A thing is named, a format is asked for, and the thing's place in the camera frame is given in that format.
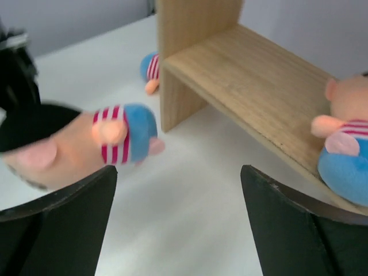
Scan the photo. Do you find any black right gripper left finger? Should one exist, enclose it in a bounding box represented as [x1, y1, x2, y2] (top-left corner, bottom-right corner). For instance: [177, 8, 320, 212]
[1, 166, 117, 276]

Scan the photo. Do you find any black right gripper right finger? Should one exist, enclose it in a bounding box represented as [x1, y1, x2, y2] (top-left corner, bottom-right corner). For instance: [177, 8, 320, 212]
[240, 165, 367, 276]

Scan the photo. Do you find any boy doll front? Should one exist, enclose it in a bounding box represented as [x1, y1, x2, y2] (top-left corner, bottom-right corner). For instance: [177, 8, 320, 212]
[310, 72, 367, 206]

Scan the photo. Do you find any boy doll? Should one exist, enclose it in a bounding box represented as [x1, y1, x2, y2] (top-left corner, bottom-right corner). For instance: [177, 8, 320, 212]
[310, 72, 367, 206]
[140, 52, 159, 95]
[1, 103, 164, 190]

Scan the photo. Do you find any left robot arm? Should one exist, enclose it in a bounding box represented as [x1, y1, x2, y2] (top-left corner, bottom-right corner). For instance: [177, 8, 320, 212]
[1, 25, 40, 113]

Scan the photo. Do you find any wooden two-tier shelf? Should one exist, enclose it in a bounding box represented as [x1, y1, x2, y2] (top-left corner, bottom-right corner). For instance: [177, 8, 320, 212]
[156, 1, 367, 214]

